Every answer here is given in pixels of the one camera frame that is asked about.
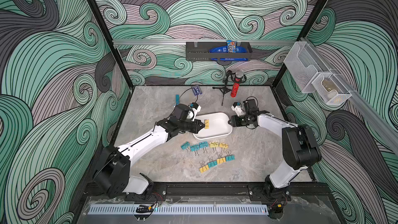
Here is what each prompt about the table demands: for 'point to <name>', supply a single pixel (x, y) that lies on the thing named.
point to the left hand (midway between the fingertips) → (204, 124)
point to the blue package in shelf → (224, 49)
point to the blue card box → (196, 89)
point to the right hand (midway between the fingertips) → (234, 121)
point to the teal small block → (177, 99)
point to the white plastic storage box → (219, 126)
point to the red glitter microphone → (239, 74)
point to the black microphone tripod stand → (228, 78)
